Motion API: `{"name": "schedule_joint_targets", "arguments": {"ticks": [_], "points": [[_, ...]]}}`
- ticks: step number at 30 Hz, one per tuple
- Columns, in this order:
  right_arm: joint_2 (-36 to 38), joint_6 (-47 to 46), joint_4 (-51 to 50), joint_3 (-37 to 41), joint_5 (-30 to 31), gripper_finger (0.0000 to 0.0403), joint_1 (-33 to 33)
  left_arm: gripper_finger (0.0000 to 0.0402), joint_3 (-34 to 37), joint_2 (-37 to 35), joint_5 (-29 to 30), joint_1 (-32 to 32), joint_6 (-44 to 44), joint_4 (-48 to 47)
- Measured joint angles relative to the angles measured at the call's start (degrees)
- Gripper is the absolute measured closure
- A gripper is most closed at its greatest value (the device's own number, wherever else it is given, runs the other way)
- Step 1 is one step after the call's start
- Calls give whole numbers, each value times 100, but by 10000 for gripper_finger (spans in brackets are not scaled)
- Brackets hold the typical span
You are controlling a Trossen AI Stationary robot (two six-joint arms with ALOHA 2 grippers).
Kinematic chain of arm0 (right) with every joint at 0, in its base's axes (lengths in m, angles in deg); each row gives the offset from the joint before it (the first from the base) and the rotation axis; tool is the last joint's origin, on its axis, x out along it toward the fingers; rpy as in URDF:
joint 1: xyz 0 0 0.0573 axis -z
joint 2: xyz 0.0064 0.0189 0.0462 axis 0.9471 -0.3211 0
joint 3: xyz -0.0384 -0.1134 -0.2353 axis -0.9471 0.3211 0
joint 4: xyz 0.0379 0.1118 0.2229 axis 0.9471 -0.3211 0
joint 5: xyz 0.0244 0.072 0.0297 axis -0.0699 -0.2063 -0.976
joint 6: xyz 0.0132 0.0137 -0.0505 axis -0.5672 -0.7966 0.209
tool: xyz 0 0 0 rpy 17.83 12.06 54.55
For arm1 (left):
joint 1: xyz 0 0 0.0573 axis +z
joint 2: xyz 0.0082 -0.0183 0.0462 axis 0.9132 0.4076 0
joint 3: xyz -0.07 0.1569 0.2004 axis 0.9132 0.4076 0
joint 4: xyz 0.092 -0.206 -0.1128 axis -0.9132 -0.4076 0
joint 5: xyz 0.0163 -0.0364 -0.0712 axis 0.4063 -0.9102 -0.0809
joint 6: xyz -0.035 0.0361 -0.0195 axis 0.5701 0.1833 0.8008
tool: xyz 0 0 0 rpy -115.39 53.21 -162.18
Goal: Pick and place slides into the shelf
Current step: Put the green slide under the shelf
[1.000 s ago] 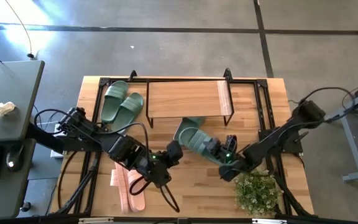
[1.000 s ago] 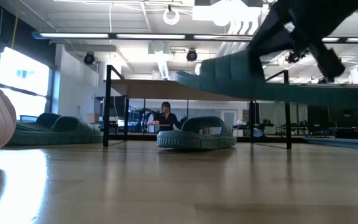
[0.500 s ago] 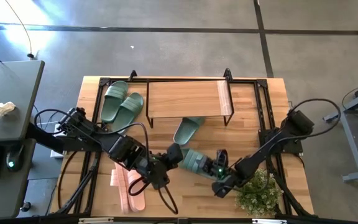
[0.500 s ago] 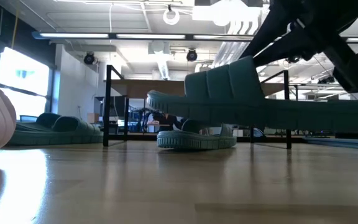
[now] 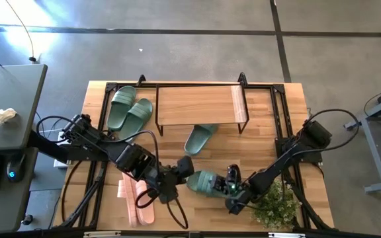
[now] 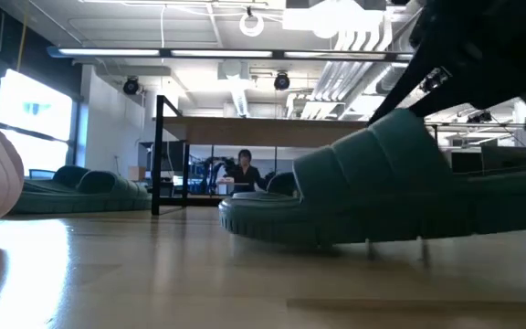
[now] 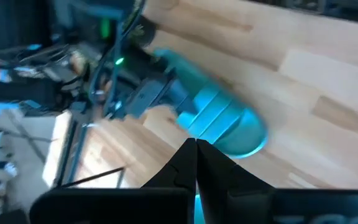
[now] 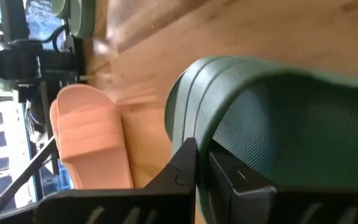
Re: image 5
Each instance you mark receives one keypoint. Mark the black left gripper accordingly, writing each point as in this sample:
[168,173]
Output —
[168,188]

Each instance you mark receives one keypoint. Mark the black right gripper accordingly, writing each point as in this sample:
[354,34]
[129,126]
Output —
[240,201]

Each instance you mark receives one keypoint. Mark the light teal rubber slide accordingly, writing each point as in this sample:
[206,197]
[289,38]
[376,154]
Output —
[197,139]
[203,183]

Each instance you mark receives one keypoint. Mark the dark green rubber slide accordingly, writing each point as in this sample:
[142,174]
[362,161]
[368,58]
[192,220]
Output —
[121,105]
[136,117]

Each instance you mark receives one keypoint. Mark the wooden shelf black metal frame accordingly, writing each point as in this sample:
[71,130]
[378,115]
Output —
[197,105]

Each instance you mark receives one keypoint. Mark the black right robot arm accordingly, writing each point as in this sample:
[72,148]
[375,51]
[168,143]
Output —
[276,167]

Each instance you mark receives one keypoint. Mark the green artificial plant white flowers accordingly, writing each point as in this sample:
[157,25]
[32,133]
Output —
[273,205]

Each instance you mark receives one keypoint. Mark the white power strip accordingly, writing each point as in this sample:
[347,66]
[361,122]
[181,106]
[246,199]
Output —
[61,163]

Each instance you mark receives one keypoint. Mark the black desk support bar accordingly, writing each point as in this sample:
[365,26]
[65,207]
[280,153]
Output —
[45,147]

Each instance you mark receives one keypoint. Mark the small black caster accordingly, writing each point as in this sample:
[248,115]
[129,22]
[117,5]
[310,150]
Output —
[27,219]

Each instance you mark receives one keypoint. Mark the black computer mouse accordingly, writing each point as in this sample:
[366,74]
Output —
[15,168]

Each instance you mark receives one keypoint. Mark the grey metal table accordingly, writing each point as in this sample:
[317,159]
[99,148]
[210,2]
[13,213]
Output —
[378,162]

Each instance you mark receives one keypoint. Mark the grey desk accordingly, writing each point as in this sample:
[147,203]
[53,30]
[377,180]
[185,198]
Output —
[5,208]
[12,92]

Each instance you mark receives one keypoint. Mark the crumpled white tissue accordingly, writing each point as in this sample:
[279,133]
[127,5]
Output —
[2,115]

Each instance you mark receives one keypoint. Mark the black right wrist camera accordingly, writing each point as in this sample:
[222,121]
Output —
[233,175]

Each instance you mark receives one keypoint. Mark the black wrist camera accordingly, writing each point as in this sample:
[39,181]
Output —
[185,167]
[233,175]

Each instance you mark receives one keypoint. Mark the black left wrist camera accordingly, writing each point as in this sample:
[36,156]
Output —
[185,167]

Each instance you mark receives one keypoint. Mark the silver aluminium bracket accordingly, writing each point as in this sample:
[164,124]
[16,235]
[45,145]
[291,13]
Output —
[101,234]
[286,235]

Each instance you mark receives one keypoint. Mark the black aluminium rig frame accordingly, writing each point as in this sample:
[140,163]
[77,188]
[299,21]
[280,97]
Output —
[110,86]

